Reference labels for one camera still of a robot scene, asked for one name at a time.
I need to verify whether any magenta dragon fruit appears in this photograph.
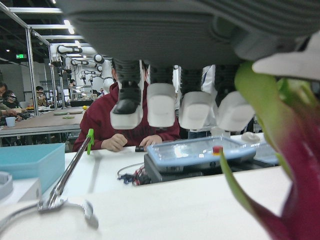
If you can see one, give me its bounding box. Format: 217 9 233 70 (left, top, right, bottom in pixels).
219 60 320 240

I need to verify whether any left grey white robot hand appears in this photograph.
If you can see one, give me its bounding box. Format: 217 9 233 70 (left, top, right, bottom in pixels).
56 0 320 132

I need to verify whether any person wearing headset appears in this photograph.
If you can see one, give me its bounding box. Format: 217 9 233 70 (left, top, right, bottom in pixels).
0 90 22 119

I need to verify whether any metal utensil with green tip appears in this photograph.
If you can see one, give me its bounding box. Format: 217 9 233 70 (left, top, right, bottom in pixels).
0 128 100 236

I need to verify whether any person in maroon hoodie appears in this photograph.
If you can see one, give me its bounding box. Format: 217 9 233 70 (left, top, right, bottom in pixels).
72 61 181 153

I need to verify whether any grey ribbed ring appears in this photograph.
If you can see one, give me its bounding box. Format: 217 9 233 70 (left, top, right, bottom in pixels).
0 171 14 201

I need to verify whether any aluminium frame post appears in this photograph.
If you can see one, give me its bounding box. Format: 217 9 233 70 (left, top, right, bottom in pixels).
24 26 40 117

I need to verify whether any light blue cup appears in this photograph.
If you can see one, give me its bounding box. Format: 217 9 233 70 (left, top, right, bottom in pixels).
5 116 17 129

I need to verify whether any bundle of coloured cables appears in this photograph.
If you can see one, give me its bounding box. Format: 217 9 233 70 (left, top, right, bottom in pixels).
116 161 152 187

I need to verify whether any white paper cup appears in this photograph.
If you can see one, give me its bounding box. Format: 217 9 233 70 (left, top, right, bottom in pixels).
210 126 232 139

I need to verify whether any teal plastic bin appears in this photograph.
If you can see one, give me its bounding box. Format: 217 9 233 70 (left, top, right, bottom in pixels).
0 142 66 195

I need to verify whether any black control box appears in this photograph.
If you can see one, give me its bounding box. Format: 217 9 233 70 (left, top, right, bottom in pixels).
143 153 279 185

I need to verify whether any white round lump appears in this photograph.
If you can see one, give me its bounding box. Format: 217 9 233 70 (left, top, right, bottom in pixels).
240 131 262 144

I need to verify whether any person in olive top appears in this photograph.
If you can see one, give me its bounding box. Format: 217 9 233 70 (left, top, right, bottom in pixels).
34 85 49 108

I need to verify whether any white cardboard box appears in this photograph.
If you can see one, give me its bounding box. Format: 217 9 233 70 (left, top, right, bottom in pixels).
0 176 43 205

